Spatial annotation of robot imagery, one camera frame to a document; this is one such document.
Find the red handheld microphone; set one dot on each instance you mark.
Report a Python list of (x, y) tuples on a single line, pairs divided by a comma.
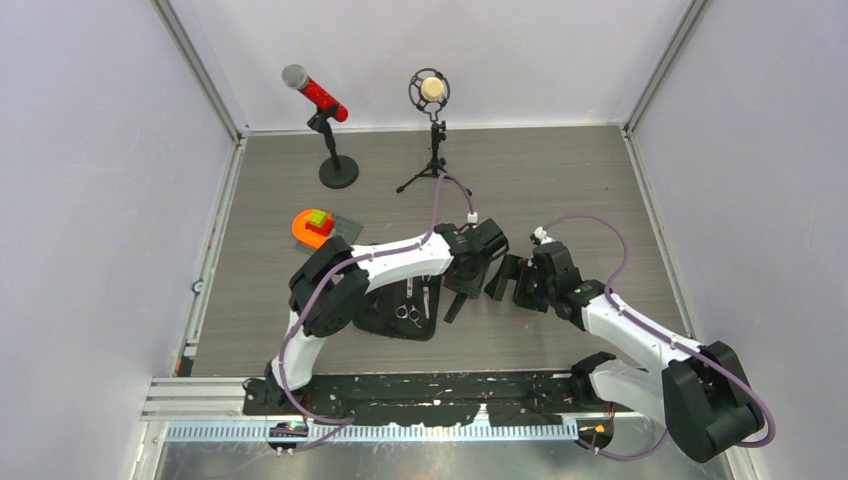
[(295, 77)]

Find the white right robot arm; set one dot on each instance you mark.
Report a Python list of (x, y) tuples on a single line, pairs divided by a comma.
[(699, 393)]

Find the silver thinning scissors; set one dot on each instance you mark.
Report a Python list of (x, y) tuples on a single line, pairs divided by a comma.
[(417, 309)]

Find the black tripod microphone stand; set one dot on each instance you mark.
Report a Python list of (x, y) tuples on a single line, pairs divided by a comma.
[(436, 164)]

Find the grey studded base plate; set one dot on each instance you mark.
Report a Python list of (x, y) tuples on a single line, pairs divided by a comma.
[(345, 228)]

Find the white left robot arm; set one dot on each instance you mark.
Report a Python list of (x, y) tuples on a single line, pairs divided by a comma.
[(328, 289)]

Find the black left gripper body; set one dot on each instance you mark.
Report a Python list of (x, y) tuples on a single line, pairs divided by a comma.
[(469, 282)]

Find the orange curved toy slide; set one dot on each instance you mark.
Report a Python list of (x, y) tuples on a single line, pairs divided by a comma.
[(299, 230)]

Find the beige condenser microphone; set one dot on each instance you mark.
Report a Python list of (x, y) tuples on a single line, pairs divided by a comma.
[(428, 86)]

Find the black tool pouch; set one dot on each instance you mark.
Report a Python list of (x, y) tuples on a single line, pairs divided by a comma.
[(376, 315)]

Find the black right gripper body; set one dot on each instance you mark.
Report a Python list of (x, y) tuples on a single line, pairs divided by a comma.
[(532, 291)]

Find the red toy block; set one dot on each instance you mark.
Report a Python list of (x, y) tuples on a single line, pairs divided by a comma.
[(325, 231)]

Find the lime green toy brick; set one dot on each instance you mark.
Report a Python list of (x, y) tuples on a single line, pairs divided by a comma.
[(319, 217)]

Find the black round-base microphone stand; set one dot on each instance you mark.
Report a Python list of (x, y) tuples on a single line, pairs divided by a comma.
[(337, 171)]

